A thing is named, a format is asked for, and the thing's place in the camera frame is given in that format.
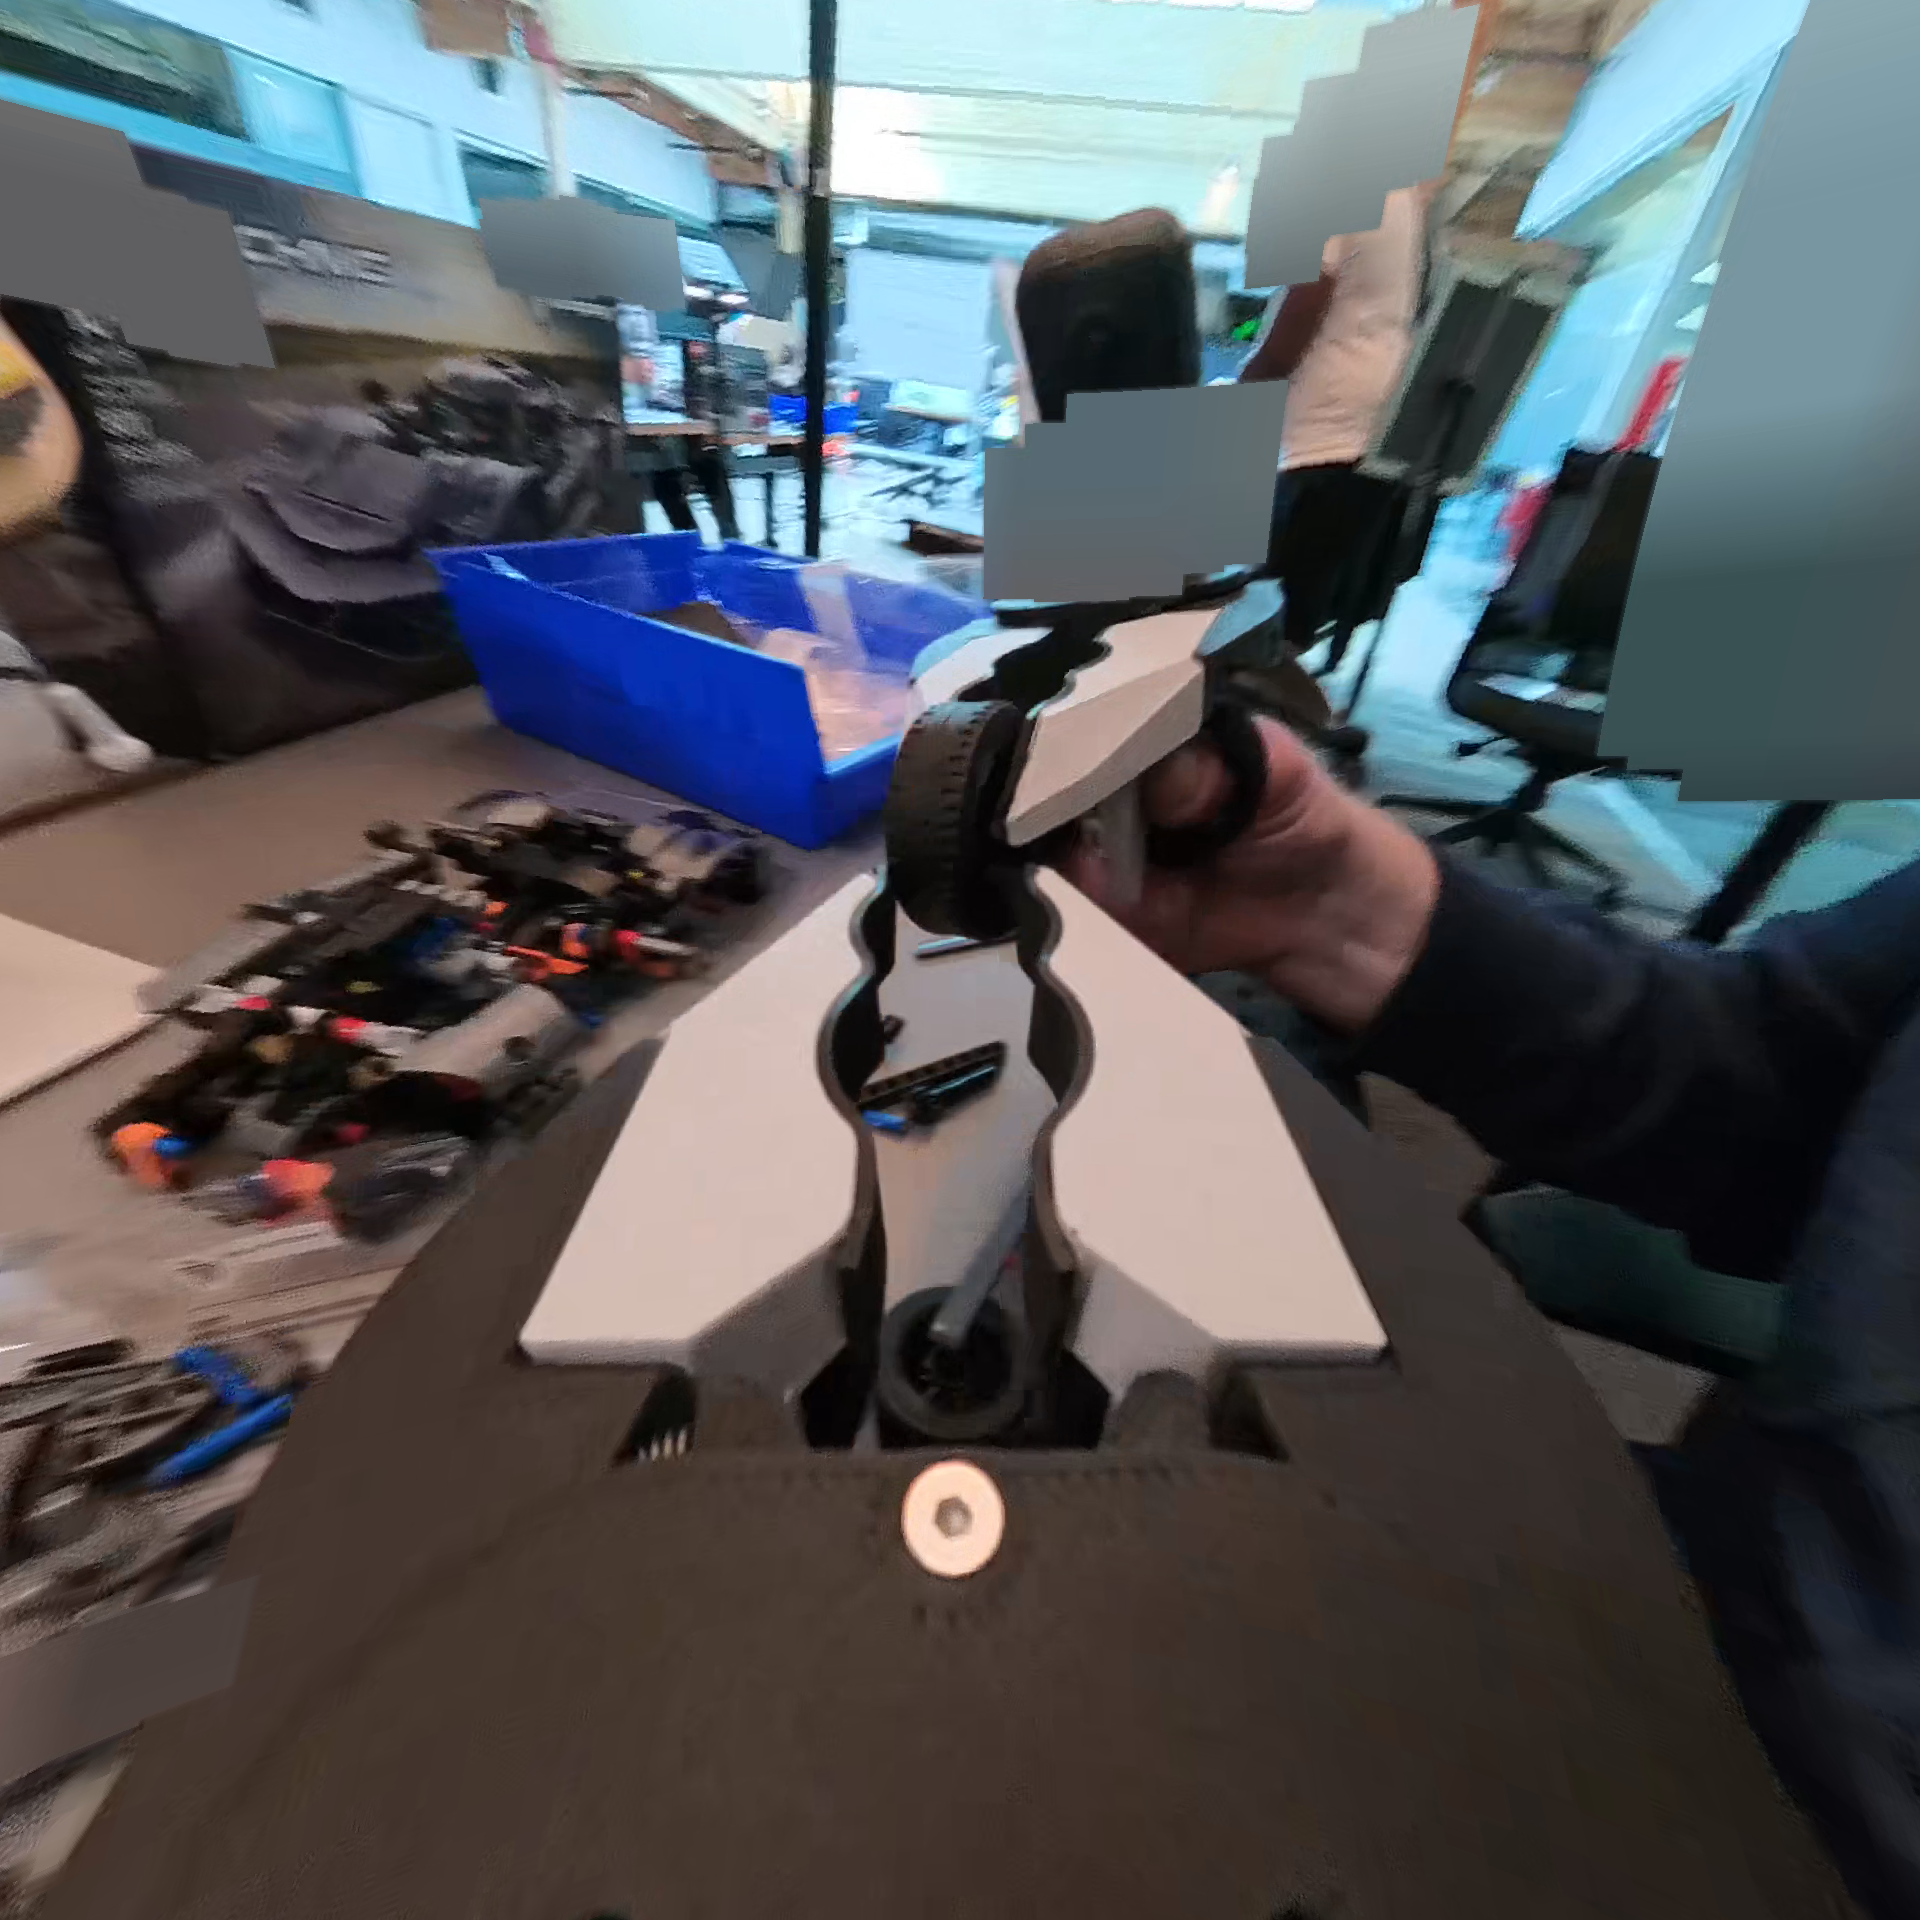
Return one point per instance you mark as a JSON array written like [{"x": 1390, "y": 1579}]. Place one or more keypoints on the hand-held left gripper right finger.
[{"x": 1215, "y": 1200}]

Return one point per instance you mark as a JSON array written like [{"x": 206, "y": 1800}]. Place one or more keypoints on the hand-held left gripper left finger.
[{"x": 692, "y": 1200}]

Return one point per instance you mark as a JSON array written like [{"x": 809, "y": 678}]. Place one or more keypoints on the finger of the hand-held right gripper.
[
  {"x": 990, "y": 661},
  {"x": 1119, "y": 703}
]

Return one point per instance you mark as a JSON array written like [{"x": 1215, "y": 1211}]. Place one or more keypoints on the small black toy tyre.
[{"x": 945, "y": 826}]

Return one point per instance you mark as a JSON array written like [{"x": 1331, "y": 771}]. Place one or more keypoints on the large toy brick car model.
[{"x": 420, "y": 1020}]

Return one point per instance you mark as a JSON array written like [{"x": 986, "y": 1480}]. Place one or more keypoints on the person's right forearm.
[{"x": 1649, "y": 1050}]

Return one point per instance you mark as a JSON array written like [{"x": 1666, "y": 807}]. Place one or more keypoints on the dark toy set box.
[{"x": 375, "y": 448}]

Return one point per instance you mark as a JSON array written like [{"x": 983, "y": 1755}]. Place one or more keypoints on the person's right hand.
[{"x": 1305, "y": 901}]

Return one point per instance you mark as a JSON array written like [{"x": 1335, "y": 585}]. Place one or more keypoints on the black brick axle connector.
[{"x": 948, "y": 1105}]

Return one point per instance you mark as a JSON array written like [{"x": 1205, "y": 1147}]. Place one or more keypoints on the long black brick beam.
[{"x": 939, "y": 1071}]

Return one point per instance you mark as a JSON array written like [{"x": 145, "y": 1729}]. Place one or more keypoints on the black metal pole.
[{"x": 821, "y": 270}]

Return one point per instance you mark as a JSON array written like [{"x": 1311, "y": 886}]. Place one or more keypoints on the large black toy wheel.
[{"x": 939, "y": 1380}]

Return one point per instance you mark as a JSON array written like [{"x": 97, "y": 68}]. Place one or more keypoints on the blue plastic bin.
[{"x": 674, "y": 690}]

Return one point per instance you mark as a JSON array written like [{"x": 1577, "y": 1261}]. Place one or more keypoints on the black office chair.
[{"x": 1560, "y": 599}]

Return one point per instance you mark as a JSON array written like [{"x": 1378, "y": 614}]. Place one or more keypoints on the clear bag of brick pieces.
[{"x": 118, "y": 1424}]

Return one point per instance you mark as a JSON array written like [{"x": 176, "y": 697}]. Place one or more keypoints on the white book stand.
[{"x": 47, "y": 988}]

